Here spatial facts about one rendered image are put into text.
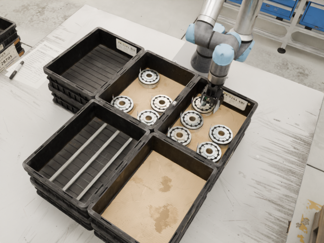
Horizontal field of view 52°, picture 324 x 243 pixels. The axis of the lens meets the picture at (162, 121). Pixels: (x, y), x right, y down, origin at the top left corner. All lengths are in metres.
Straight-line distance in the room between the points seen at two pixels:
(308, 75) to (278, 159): 1.73
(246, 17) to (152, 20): 2.00
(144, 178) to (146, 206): 0.12
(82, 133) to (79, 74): 0.36
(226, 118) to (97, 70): 0.68
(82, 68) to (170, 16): 1.99
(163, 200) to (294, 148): 0.74
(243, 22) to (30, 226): 1.23
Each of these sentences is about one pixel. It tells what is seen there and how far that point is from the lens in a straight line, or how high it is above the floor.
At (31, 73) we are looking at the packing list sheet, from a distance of 1.92.
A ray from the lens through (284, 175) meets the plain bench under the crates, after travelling 1.61.
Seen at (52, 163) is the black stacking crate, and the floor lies 0.83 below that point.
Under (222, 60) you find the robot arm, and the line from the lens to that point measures 1.26.
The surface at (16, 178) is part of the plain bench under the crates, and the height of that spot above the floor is 0.70.
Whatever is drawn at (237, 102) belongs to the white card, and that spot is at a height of 0.89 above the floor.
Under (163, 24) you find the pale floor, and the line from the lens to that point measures 3.43.
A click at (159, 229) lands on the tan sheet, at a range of 1.23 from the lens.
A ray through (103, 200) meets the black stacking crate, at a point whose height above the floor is 0.89.
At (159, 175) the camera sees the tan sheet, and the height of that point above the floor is 0.83.
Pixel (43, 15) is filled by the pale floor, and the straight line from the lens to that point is 3.60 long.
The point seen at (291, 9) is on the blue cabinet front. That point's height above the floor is 0.43.
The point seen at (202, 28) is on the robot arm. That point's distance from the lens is 1.37.
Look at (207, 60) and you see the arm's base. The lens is 1.71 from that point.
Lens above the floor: 1.98
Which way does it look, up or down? 52 degrees down
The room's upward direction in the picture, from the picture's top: 6 degrees clockwise
